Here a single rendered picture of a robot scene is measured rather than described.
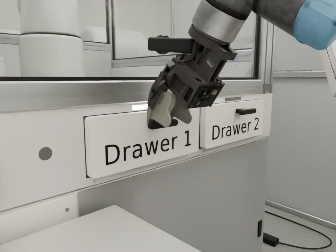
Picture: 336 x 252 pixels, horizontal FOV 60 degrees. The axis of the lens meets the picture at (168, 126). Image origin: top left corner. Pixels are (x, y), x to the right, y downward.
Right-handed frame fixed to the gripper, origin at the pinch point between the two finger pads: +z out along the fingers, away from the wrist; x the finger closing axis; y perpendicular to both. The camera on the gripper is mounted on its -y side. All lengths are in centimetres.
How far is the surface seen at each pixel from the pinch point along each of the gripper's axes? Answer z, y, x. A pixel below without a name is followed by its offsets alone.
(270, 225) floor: 99, 18, 140
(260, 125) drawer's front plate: 5.9, 2.8, 44.2
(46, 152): 4.5, -0.3, -21.4
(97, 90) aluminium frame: -3.4, -5.6, -11.9
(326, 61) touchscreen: -16, -2, 73
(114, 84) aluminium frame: -4.2, -6.2, -8.2
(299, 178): 72, 7, 169
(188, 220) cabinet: 24.2, 13.4, 13.0
